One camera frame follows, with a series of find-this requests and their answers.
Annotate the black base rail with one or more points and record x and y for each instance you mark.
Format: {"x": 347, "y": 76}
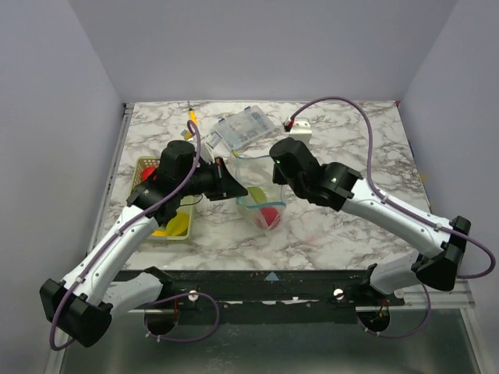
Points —
{"x": 255, "y": 297}

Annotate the yellow toy banana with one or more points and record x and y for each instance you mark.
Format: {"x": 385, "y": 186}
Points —
{"x": 160, "y": 234}

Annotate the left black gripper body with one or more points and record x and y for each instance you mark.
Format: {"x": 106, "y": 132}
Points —
{"x": 201, "y": 182}

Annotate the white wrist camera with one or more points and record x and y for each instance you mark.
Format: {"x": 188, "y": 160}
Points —
{"x": 213, "y": 147}
{"x": 298, "y": 129}

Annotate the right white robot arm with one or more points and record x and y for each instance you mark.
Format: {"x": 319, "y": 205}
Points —
{"x": 439, "y": 243}

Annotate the red toy apple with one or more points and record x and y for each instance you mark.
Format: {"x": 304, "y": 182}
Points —
{"x": 268, "y": 218}

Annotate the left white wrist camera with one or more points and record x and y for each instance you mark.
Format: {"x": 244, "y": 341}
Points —
{"x": 213, "y": 147}

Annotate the clear zip top bag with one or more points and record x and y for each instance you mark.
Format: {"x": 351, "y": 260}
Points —
{"x": 257, "y": 171}

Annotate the green toy cabbage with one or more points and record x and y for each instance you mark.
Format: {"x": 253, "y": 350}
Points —
{"x": 257, "y": 198}

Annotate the clear plastic compartment box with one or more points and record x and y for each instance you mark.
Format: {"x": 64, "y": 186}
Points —
{"x": 239, "y": 130}

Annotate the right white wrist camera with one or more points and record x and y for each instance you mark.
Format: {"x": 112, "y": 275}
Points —
{"x": 298, "y": 129}

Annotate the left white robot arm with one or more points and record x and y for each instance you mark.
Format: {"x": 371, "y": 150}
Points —
{"x": 76, "y": 303}

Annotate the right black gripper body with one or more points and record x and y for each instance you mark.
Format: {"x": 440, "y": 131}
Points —
{"x": 279, "y": 176}

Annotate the green perforated plastic basket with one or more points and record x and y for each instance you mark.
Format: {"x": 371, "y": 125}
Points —
{"x": 186, "y": 205}

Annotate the yellow handled screwdriver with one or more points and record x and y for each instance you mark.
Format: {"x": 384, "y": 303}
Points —
{"x": 192, "y": 115}

